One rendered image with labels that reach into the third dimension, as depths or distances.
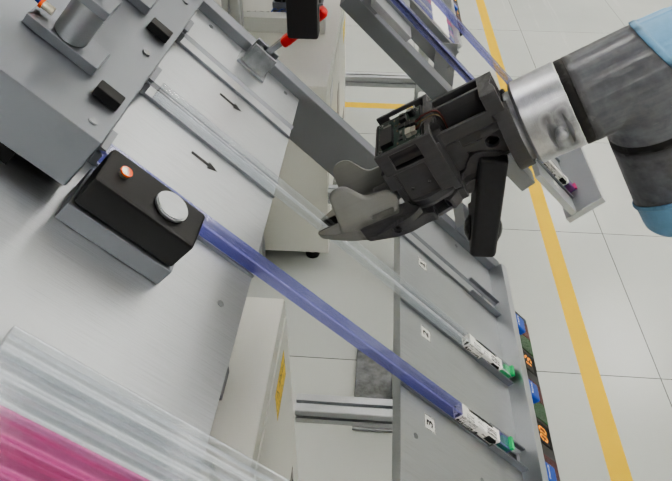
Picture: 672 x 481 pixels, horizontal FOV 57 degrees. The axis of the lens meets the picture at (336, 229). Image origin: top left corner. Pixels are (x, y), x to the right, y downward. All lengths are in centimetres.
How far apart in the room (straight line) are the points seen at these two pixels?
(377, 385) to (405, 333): 101
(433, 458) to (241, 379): 38
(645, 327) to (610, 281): 19
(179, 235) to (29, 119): 11
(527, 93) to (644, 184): 13
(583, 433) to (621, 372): 24
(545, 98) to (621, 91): 5
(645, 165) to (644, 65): 9
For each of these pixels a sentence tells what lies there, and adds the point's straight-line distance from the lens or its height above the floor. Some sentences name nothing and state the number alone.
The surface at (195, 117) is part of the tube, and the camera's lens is 57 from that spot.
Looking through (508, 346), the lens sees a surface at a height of 73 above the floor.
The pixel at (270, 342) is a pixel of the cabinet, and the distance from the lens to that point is 94.
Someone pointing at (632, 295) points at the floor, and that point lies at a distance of 208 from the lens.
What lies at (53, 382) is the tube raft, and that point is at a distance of 37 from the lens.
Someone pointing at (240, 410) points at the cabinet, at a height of 62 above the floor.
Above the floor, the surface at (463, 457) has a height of 79.
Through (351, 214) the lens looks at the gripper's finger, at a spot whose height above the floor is 98.
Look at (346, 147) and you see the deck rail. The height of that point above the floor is 92.
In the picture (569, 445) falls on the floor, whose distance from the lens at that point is 166.
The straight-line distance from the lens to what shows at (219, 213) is 53.
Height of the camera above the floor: 133
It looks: 39 degrees down
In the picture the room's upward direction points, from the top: straight up
